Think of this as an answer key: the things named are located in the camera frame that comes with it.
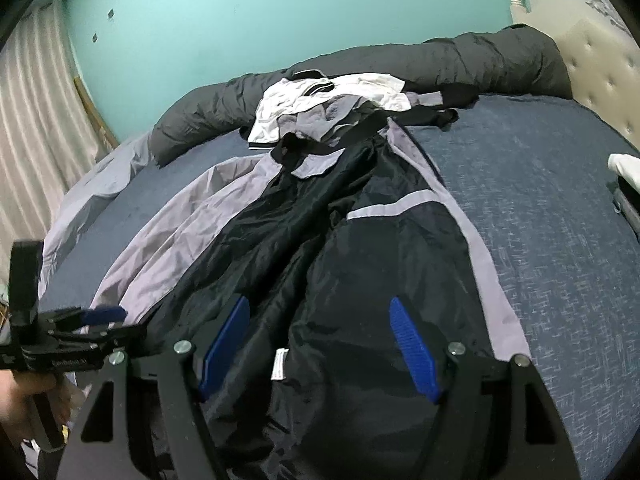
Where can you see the black garment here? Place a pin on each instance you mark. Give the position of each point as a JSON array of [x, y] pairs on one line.
[[457, 95]]

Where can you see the light grey bedsheet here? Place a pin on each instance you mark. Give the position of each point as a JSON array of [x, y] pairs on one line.
[[95, 180]]

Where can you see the folded white cloth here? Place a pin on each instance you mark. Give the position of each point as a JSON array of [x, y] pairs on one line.
[[627, 165]]

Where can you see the wooden frame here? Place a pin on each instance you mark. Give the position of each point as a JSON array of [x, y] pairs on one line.
[[95, 110]]

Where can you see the grey garment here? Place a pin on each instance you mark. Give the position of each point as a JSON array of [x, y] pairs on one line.
[[310, 120]]

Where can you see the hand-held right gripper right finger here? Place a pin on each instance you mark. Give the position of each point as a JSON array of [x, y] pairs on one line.
[[415, 345]]

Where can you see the person's left hand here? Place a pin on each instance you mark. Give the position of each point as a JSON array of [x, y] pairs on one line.
[[17, 402]]

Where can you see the white garment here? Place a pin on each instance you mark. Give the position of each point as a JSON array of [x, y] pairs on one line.
[[300, 97]]

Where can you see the grey and black jacket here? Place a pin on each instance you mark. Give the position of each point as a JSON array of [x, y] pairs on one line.
[[350, 260]]

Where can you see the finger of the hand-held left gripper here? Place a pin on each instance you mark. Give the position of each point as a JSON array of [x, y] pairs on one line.
[[117, 337], [102, 315]]

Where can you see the beige tufted headboard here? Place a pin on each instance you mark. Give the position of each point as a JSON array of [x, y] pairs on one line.
[[595, 60]]

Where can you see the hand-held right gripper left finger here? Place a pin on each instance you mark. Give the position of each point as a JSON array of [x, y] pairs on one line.
[[227, 340]]

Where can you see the dark grey duvet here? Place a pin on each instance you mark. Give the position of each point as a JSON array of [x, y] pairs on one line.
[[210, 110]]

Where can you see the beige curtain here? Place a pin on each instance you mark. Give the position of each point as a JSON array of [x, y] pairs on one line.
[[40, 110]]

